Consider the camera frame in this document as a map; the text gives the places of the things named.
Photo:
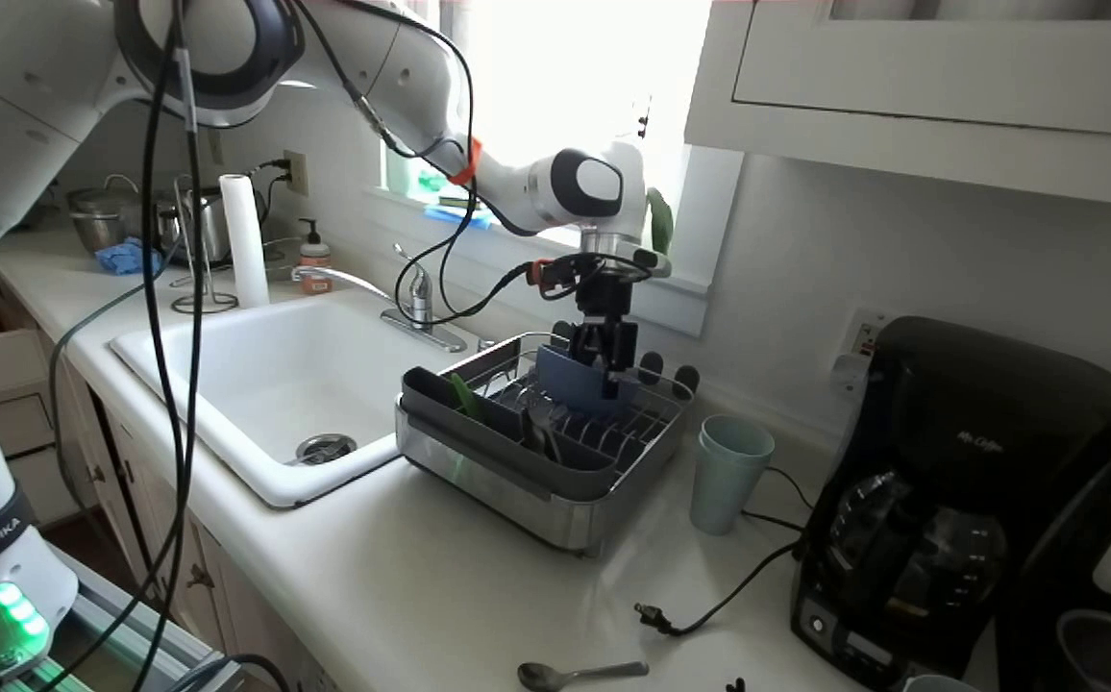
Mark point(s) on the white wall cabinet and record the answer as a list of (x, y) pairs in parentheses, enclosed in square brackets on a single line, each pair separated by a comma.
[(940, 89)]

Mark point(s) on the crumpled blue rag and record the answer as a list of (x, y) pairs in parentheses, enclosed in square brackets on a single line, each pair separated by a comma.
[(128, 255)]

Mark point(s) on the metal pot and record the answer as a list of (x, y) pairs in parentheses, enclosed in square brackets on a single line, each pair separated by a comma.
[(100, 217)]

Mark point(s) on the white framed window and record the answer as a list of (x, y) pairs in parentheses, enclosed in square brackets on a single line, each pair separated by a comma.
[(578, 76)]

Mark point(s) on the black countertop appliance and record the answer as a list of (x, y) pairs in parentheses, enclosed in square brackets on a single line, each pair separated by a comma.
[(1093, 602)]

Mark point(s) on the white kitchen sink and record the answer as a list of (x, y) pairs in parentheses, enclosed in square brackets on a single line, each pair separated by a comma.
[(270, 371)]

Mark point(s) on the metal robot stand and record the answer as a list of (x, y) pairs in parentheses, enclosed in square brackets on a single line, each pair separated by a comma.
[(111, 617)]

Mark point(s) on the metal kettle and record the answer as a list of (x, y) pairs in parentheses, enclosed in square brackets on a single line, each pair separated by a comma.
[(206, 223)]

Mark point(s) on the metal spoon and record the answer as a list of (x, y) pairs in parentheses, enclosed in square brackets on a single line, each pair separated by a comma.
[(575, 675)]

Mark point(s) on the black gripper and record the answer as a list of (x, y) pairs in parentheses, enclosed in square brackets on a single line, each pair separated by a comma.
[(610, 312)]

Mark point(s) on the black coffee maker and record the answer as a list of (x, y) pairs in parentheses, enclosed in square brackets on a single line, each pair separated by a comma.
[(962, 502)]

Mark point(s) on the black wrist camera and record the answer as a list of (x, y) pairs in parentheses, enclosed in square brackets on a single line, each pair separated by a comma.
[(625, 261)]

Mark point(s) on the white base cabinet drawers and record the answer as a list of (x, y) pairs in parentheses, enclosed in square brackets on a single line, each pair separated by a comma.
[(15, 371)]

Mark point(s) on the white wall outlet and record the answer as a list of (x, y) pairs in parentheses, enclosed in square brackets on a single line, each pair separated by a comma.
[(860, 343)]

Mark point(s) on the potted green plant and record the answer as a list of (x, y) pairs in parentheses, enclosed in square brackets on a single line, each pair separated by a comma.
[(659, 219)]

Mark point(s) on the white paper towel roll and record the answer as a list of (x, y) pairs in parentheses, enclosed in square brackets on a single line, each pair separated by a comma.
[(245, 237)]

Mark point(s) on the pale mint cup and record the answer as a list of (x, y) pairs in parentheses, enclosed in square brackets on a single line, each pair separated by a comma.
[(728, 466)]

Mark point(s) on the chrome sink faucet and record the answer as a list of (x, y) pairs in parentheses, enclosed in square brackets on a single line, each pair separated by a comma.
[(416, 302)]

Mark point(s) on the blue plate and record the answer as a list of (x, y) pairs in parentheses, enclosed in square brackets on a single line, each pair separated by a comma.
[(575, 384)]

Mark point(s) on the small clear soap dispenser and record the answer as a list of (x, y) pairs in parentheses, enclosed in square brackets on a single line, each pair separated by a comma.
[(313, 261)]

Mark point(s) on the steel dish drying rack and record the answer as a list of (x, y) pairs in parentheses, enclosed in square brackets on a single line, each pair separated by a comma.
[(515, 474)]

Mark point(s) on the blue cloth on sill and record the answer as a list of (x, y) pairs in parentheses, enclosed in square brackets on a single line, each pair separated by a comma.
[(459, 217)]

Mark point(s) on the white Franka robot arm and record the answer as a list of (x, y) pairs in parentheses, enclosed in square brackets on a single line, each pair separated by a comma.
[(38, 100)]

